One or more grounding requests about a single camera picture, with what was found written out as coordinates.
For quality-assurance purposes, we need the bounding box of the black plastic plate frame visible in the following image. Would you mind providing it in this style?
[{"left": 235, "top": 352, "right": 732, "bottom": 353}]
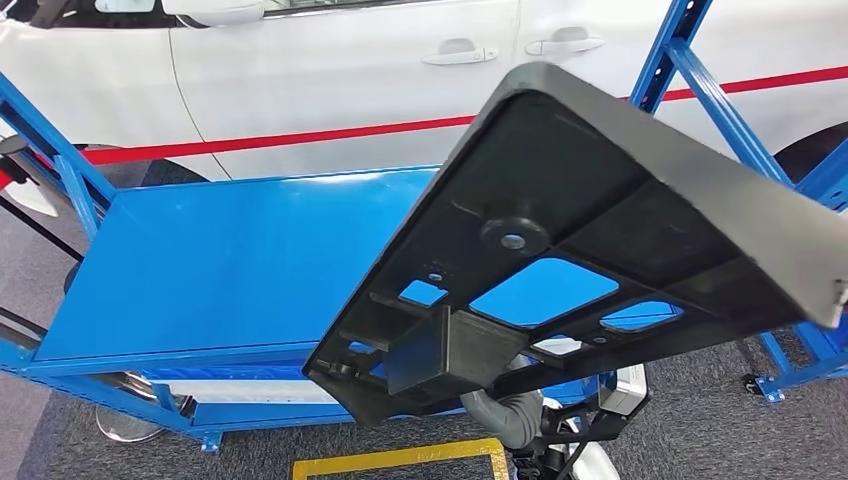
[{"left": 302, "top": 61, "right": 848, "bottom": 427}]

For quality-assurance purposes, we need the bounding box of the blue metal shelf rack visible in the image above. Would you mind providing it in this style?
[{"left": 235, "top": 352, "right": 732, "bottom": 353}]
[
  {"left": 0, "top": 0, "right": 848, "bottom": 455},
  {"left": 741, "top": 324, "right": 848, "bottom": 405}
]

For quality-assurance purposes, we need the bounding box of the long red barrier belt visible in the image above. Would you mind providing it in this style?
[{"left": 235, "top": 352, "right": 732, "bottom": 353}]
[{"left": 80, "top": 64, "right": 848, "bottom": 167}]

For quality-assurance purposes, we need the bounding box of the white car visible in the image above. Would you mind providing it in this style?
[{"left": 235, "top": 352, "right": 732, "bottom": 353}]
[{"left": 0, "top": 0, "right": 848, "bottom": 220}]

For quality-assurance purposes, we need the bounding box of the blue plastic bin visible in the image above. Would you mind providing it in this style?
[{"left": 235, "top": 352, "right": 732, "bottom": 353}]
[
  {"left": 142, "top": 362, "right": 313, "bottom": 382},
  {"left": 543, "top": 372, "right": 619, "bottom": 407}
]

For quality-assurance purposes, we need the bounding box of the black base stanchion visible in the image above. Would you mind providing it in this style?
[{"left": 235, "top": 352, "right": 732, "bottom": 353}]
[{"left": 0, "top": 195, "right": 84, "bottom": 293}]

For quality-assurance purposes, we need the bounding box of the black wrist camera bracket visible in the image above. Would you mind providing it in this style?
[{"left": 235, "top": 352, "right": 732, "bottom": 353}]
[{"left": 539, "top": 404, "right": 627, "bottom": 452}]

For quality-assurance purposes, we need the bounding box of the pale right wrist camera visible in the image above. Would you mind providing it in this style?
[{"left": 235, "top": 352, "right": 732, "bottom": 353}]
[{"left": 598, "top": 364, "right": 649, "bottom": 417}]

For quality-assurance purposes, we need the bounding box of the black cable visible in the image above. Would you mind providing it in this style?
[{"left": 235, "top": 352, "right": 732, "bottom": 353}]
[{"left": 559, "top": 440, "right": 592, "bottom": 480}]

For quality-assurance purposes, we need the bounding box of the chrome stanchion post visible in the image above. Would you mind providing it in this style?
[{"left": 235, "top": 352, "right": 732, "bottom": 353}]
[{"left": 0, "top": 305, "right": 167, "bottom": 444}]

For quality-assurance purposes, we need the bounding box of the black-topped stanchion post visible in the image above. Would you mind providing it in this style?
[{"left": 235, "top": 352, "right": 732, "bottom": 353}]
[{"left": 0, "top": 134, "right": 31, "bottom": 187}]

